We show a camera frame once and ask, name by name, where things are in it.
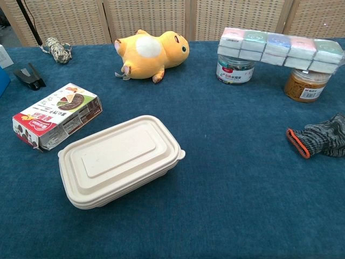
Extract wooden rattan folding screen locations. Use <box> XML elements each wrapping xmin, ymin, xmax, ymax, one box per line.
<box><xmin>0</xmin><ymin>0</ymin><xmax>345</xmax><ymax>47</ymax></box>

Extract clear jar of rubber bands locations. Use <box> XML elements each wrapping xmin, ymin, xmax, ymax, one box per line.
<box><xmin>284</xmin><ymin>67</ymin><xmax>332</xmax><ymax>103</ymax></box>

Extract clear jar of binder clips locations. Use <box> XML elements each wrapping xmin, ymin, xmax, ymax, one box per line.
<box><xmin>216</xmin><ymin>54</ymin><xmax>256</xmax><ymax>84</ymax></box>

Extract pastel tissue multipack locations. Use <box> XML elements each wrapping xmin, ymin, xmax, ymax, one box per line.
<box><xmin>217</xmin><ymin>27</ymin><xmax>345</xmax><ymax>75</ymax></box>

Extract black pole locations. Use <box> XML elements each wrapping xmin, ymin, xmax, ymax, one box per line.
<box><xmin>15</xmin><ymin>0</ymin><xmax>44</xmax><ymax>48</ymax></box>

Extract beige rope bundle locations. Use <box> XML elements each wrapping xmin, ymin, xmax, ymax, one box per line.
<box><xmin>40</xmin><ymin>37</ymin><xmax>73</xmax><ymax>64</ymax></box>

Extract beige lidded food container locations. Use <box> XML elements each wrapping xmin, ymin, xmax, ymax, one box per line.
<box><xmin>57</xmin><ymin>115</ymin><xmax>187</xmax><ymax>210</ymax></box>

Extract blue box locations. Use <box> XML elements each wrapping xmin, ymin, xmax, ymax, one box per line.
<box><xmin>0</xmin><ymin>66</ymin><xmax>11</xmax><ymax>98</ymax></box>

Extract red white cookie box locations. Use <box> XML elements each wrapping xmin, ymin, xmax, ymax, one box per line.
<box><xmin>12</xmin><ymin>83</ymin><xmax>103</xmax><ymax>151</ymax></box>

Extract yellow plush toy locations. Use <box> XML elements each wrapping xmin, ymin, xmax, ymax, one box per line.
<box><xmin>114</xmin><ymin>29</ymin><xmax>190</xmax><ymax>84</ymax></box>

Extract grey knit glove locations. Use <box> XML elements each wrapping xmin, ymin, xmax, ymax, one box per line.
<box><xmin>286</xmin><ymin>113</ymin><xmax>345</xmax><ymax>159</ymax></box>

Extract black stapler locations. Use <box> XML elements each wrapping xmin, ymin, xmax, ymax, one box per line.
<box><xmin>12</xmin><ymin>63</ymin><xmax>47</xmax><ymax>90</ymax></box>

